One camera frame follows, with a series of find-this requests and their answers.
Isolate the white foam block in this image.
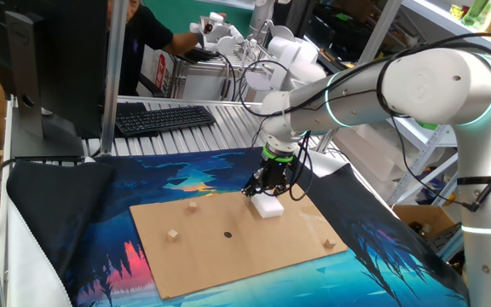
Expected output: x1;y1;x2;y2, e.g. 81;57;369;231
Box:
332;125;417;201

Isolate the bare person forearm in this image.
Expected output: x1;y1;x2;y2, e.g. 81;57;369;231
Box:
162;32;199;55

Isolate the white haptic control device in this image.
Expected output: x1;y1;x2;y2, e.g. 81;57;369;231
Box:
188;11;272;93

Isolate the printed landscape cloth mat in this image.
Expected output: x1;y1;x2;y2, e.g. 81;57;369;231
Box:
0;147;472;307

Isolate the white metal shelf rack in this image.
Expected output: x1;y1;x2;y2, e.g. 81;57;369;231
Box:
373;0;491;206

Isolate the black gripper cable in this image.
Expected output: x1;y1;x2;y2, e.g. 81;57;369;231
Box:
286;130;315;202

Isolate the black computer monitor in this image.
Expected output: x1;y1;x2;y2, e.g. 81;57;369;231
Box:
0;0;110;140

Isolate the green flange ring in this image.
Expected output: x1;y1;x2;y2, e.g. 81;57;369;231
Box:
262;145;294;164

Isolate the white box red print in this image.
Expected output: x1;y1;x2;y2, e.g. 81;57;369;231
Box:
137;44;174;97

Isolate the black camera cable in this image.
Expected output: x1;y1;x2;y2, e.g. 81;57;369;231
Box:
239;32;491;213

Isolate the person in black shirt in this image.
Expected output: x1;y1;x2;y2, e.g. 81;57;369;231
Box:
119;0;174;97

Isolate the white rectangular sponge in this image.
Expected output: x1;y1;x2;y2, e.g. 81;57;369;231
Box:
251;194;286;220

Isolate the brown cardboard sheet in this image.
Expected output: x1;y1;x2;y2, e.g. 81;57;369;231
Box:
129;187;349;300

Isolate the open cardboard box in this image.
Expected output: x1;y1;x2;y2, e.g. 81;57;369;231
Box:
392;203;458;240

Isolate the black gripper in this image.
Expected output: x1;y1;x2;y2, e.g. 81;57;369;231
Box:
240;158;293;199

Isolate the grey monitor stand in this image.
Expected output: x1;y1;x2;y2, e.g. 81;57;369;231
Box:
4;10;85;159

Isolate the black keyboard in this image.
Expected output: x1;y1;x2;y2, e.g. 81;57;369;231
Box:
114;105;217;138

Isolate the green bottle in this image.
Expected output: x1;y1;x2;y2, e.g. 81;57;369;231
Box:
462;0;489;26

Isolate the silver metal cart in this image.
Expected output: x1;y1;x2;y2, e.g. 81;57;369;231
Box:
170;57;251;102

